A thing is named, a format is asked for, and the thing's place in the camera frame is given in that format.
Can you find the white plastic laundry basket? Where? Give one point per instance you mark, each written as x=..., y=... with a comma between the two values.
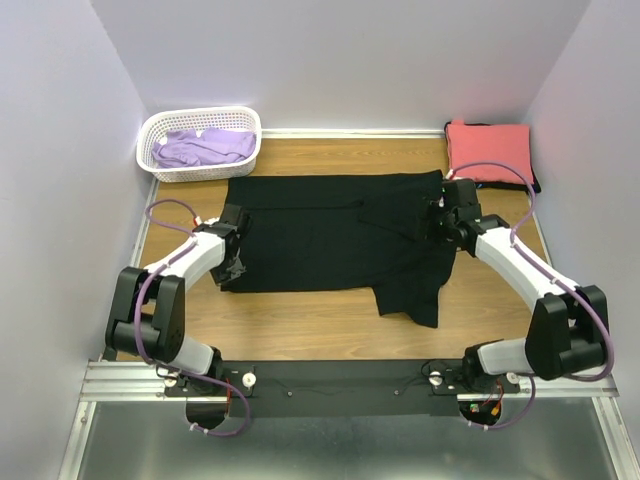
x=156, y=129

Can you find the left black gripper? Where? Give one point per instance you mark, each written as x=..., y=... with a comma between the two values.
x=224, y=277

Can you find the black t shirt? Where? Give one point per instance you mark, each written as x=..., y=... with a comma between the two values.
x=324, y=233
x=535, y=182

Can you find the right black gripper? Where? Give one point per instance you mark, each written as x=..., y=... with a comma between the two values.
x=437, y=206

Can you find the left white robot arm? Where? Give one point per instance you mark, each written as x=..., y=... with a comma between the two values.
x=147, y=316

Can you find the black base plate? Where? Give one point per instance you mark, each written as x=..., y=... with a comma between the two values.
x=347, y=388

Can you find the aluminium frame rail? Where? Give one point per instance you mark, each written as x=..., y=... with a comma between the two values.
x=121, y=381

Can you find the purple t shirt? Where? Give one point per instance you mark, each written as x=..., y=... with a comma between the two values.
x=210, y=147

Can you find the folded red t shirt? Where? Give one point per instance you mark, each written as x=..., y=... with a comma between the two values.
x=489, y=152

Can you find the folded black t shirt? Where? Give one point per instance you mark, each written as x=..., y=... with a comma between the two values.
x=535, y=182

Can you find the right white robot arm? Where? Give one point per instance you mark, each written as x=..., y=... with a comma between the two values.
x=568, y=335

